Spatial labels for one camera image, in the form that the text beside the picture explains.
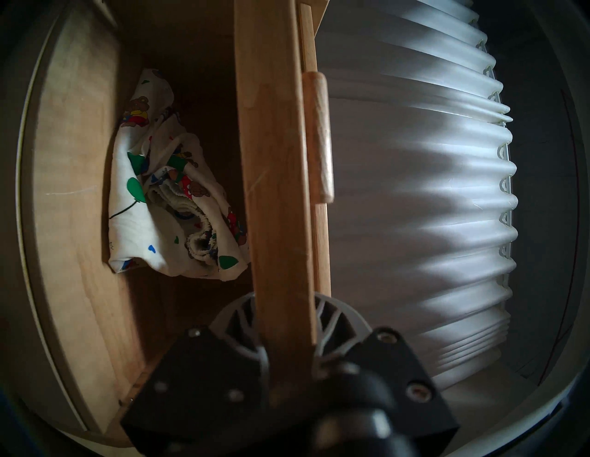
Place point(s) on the white bear print pants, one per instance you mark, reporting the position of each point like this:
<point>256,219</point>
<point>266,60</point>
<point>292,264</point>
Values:
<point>138,221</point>

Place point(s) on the wooden cabinet frame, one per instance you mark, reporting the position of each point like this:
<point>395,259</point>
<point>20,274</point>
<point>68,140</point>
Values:
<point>69,184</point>

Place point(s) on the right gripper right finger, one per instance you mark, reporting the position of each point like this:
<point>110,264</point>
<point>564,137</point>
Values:
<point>336,327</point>

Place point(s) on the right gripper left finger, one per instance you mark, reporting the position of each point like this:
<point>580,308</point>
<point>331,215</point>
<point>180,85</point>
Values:
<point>242,327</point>

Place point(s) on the pleated fabric curtain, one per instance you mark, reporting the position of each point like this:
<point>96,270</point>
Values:
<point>415,184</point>

